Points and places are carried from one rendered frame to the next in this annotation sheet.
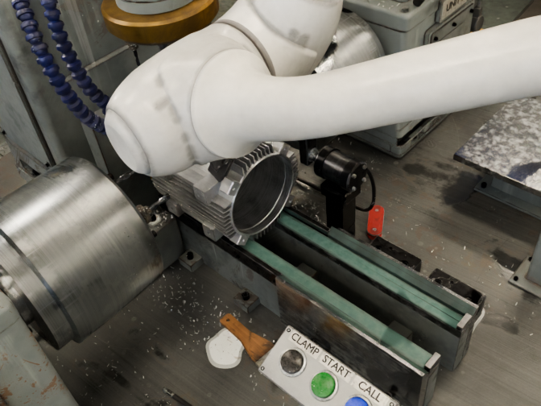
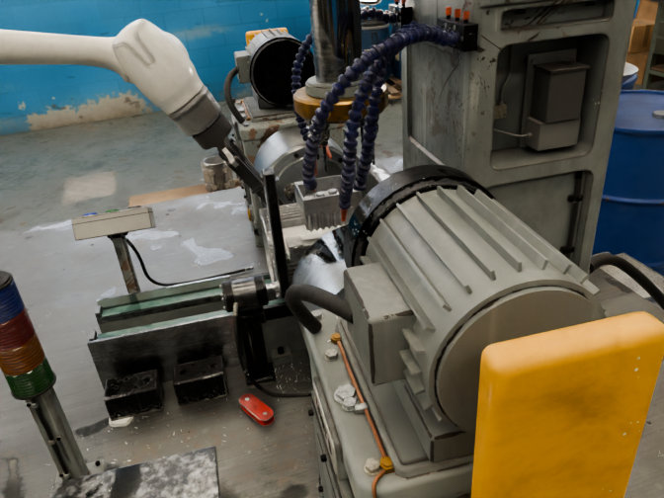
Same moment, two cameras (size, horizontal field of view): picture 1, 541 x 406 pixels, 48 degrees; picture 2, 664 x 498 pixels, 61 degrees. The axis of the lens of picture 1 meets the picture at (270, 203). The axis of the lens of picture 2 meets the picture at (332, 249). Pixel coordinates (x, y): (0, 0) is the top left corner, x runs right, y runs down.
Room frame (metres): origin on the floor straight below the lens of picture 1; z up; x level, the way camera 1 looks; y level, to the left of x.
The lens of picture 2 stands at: (1.42, -0.80, 1.60)
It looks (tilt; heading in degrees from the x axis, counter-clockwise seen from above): 29 degrees down; 121
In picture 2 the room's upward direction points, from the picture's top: 5 degrees counter-clockwise
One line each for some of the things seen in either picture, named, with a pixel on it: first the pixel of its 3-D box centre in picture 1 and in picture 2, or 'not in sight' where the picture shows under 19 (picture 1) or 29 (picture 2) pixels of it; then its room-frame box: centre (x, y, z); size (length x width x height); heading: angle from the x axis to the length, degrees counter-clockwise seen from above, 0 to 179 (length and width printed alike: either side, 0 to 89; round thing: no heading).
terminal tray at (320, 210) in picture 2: not in sight; (328, 202); (0.87, 0.10, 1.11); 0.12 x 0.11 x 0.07; 43
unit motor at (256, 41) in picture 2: not in sight; (269, 106); (0.42, 0.55, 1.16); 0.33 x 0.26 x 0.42; 132
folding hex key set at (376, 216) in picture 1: (375, 222); (256, 409); (0.86, -0.21, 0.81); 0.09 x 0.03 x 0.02; 163
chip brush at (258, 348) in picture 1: (260, 350); not in sight; (0.59, 0.05, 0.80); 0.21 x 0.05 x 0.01; 38
